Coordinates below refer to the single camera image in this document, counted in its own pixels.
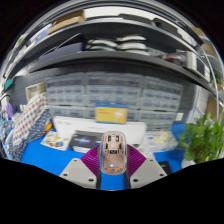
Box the teal plastic item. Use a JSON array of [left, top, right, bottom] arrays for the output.
[[3, 78, 14, 91]]

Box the navy polka dot cloth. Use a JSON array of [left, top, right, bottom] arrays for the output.
[[6, 109, 53, 162]]

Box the white woven basket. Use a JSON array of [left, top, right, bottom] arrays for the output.
[[25, 82, 46, 103]]

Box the green potted plant white pot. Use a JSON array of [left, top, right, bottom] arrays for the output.
[[179, 111, 224, 169]]

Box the red blue checkered cloth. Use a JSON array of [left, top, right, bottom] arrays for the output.
[[11, 93, 49, 141]]

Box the transparent pink computer mouse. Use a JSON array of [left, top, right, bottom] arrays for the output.
[[100, 131, 128, 176]]

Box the small black box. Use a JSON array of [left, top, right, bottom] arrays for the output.
[[68, 130, 102, 153]]

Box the white blue glove box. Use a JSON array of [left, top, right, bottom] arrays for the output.
[[144, 130, 180, 155]]

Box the grey wall shelf unit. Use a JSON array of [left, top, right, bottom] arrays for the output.
[[3, 6, 224, 101]]

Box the purple plastic item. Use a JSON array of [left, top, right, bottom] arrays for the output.
[[5, 103, 15, 120]]

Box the yellow and blue box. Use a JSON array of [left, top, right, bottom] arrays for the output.
[[94, 102, 130, 125]]

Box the black mouse pad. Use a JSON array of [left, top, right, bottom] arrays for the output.
[[158, 160, 173, 176]]

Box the long white keyboard box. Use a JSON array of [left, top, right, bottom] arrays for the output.
[[53, 115, 148, 145]]

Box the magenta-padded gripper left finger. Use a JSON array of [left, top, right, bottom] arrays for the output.
[[59, 143, 102, 190]]

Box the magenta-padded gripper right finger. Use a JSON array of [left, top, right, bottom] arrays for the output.
[[124, 143, 168, 190]]

